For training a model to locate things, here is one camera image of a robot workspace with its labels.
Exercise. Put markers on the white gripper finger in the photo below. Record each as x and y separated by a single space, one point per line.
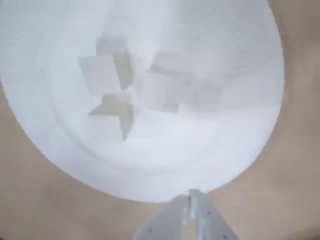
210 220
165 220

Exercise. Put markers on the white plate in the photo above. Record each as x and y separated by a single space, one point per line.
175 150

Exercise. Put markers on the white cube block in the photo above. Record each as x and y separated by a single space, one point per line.
112 105
100 75
157 92

